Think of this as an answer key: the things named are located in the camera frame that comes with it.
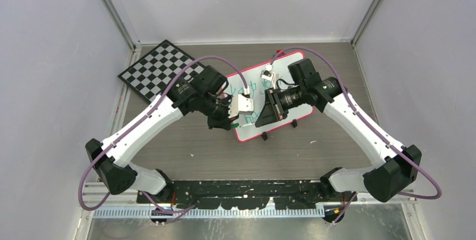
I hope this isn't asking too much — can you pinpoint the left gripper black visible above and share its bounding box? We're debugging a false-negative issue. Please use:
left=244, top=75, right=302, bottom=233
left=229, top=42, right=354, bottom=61
left=199, top=93, right=240, bottom=130

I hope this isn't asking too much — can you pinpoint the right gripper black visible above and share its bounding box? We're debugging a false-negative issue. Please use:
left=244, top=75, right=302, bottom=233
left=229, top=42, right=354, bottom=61
left=256, top=84, right=305, bottom=127

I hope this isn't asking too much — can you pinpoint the whiteboard with red frame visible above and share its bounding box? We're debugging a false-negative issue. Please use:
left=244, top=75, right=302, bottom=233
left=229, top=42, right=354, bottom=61
left=224, top=50, right=314, bottom=143

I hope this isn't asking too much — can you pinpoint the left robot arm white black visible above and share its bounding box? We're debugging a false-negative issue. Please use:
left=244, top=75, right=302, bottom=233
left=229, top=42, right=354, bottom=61
left=85, top=66, right=231, bottom=203

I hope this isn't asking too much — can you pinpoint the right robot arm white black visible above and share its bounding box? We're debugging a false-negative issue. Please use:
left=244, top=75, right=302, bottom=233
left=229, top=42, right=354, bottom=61
left=255, top=58, right=422, bottom=202

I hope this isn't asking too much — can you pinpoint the left black whiteboard foot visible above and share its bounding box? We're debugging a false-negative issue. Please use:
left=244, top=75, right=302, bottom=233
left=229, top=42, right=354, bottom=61
left=261, top=132, right=268, bottom=141

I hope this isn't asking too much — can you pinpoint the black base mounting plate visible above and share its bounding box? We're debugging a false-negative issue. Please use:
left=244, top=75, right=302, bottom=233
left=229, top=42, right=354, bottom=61
left=151, top=179, right=353, bottom=210

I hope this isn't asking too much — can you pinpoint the black and white chessboard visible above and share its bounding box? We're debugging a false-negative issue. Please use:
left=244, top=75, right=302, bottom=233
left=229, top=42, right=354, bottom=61
left=118, top=40, right=194, bottom=104

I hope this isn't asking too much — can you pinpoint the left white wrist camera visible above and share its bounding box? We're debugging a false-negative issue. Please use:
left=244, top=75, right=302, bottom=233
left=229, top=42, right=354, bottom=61
left=228, top=94, right=254, bottom=119

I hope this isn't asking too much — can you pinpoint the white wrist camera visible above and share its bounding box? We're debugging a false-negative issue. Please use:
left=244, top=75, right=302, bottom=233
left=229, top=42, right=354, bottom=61
left=228, top=94, right=254, bottom=119
left=260, top=64, right=279, bottom=89

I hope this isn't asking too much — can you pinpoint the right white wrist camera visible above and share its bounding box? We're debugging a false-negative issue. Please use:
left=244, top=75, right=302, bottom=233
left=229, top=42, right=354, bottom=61
left=260, top=64, right=279, bottom=89

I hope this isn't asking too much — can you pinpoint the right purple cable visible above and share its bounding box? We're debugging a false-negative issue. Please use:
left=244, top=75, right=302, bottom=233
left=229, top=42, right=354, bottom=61
left=269, top=48, right=442, bottom=225

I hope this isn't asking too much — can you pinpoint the purple cable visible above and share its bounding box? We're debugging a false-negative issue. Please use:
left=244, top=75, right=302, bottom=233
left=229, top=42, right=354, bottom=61
left=78, top=54, right=250, bottom=225
left=269, top=48, right=442, bottom=225

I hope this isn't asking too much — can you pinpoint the slotted grey cable duct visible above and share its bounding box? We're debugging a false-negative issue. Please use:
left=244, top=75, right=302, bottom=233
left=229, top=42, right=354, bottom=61
left=93, top=206, right=325, bottom=219

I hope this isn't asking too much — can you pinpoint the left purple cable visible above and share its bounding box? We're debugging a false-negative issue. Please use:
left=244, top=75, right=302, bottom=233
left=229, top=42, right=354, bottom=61
left=78, top=54, right=250, bottom=225

